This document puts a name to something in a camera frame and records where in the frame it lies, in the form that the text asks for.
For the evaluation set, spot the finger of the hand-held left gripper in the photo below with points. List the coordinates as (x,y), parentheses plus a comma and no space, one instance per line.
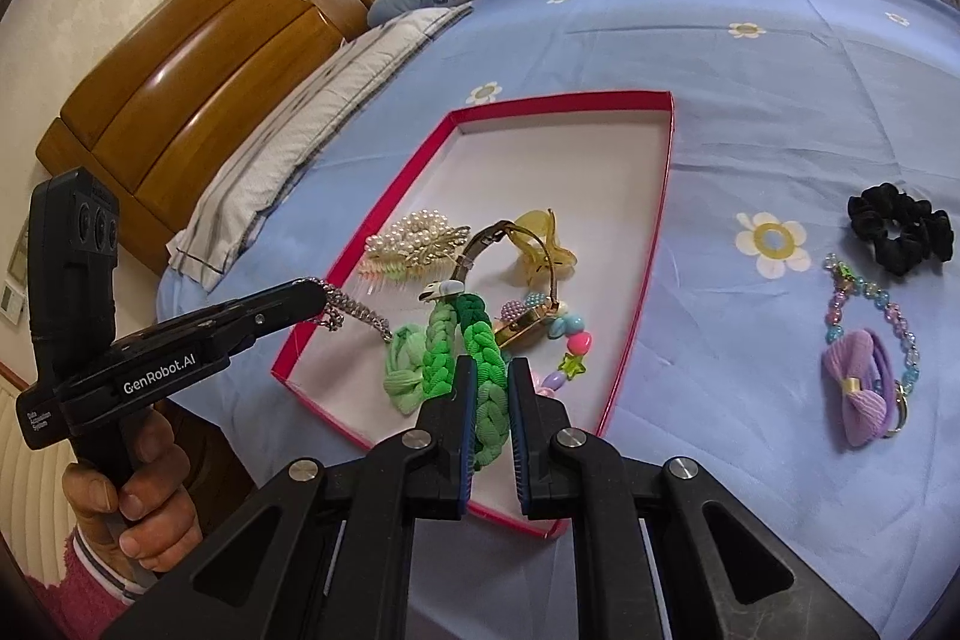
(285,296)
(289,325)

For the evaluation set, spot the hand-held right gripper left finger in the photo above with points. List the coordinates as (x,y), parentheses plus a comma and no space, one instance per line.
(463,437)

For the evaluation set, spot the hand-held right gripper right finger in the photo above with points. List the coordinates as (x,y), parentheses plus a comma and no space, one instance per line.
(519,437)

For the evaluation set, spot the gold wrist watch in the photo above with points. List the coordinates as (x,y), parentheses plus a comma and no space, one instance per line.
(525,325)

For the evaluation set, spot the pearl hair comb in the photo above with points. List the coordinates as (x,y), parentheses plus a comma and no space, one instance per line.
(416,239)

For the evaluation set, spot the yellow hair claw clip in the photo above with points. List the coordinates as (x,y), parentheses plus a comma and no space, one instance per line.
(547,250)

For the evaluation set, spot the red shallow box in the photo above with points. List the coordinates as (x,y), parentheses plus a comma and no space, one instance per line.
(562,175)

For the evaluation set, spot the person's left forearm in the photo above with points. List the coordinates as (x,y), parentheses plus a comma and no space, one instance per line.
(75,580)

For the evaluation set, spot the person's left hand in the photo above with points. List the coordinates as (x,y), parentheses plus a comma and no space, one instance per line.
(146,497)

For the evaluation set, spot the grey striped pillow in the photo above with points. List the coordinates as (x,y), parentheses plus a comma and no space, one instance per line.
(300,138)

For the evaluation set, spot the wooden headboard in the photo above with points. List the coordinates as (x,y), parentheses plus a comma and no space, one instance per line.
(187,85)

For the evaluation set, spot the blue floral bed sheet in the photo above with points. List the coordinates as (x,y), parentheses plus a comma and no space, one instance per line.
(750,123)

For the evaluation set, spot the black scrunchie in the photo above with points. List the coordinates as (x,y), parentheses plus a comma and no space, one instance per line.
(900,227)

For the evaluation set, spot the white wall switch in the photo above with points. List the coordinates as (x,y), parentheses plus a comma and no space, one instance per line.
(13,291)

